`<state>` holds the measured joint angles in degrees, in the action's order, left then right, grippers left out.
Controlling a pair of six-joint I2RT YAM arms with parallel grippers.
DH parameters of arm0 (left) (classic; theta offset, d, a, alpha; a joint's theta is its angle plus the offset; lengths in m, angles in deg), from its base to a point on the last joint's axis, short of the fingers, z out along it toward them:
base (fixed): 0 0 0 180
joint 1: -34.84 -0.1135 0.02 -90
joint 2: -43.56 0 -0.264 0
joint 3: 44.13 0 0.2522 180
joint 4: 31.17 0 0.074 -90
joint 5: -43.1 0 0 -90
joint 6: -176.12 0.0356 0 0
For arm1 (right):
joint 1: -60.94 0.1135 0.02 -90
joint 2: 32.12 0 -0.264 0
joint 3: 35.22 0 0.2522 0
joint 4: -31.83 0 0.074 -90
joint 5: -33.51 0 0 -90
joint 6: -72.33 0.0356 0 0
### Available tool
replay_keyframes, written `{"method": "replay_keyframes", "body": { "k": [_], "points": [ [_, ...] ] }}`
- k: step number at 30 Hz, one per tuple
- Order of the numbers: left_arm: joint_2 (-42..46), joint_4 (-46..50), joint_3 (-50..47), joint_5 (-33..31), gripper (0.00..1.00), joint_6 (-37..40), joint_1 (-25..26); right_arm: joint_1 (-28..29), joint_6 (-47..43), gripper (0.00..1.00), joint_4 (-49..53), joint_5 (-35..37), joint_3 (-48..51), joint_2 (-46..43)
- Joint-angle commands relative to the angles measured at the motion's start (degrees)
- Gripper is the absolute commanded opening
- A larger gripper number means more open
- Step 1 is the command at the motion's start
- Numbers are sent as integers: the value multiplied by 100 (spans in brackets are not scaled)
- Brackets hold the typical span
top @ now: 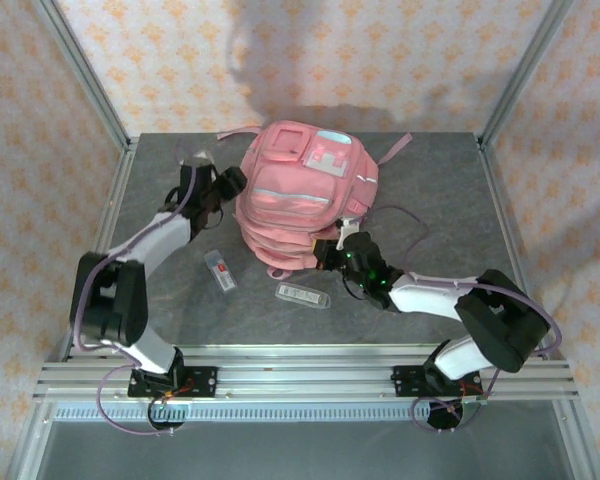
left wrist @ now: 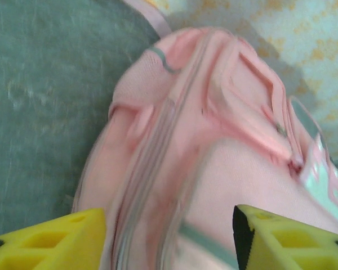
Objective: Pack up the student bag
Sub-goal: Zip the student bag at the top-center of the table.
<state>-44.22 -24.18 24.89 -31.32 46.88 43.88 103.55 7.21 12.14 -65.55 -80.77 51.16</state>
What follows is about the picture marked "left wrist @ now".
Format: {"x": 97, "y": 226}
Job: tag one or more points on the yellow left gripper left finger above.
{"x": 45, "y": 247}

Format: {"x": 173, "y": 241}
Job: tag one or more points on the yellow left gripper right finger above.
{"x": 293, "y": 247}

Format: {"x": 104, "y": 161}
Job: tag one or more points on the pink school backpack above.
{"x": 186, "y": 126}

